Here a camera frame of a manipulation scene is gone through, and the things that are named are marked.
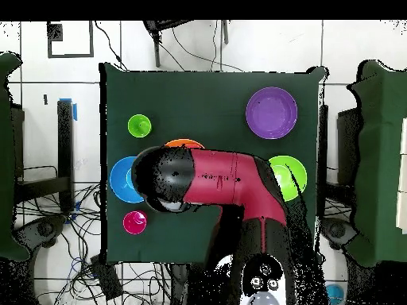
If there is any purple bowl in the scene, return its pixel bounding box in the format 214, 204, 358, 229
245, 87, 299, 141

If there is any blue cup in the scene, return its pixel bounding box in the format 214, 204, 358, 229
325, 284, 345, 305

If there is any light blue bowl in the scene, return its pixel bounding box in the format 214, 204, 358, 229
109, 156, 145, 204

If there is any green cloth side table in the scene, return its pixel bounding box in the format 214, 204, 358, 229
344, 60, 407, 268
0, 52, 31, 263

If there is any tangle of cables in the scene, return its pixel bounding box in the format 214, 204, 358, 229
15, 182, 172, 305

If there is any dark green tablecloth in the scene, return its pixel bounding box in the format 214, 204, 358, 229
99, 62, 328, 266

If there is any black table frame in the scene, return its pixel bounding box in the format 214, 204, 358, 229
317, 104, 360, 217
14, 99, 76, 212

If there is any large yellow-orange bowl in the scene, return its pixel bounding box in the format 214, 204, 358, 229
164, 138, 206, 150

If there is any black floor cable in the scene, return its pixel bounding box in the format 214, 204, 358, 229
94, 21, 128, 71

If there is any red cup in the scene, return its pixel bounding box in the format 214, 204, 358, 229
122, 210, 148, 235

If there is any green cup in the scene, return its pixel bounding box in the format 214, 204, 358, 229
127, 114, 153, 139

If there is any green bowl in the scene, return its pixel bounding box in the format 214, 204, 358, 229
268, 155, 308, 203

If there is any black floor frame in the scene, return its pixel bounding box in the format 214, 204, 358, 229
46, 21, 95, 59

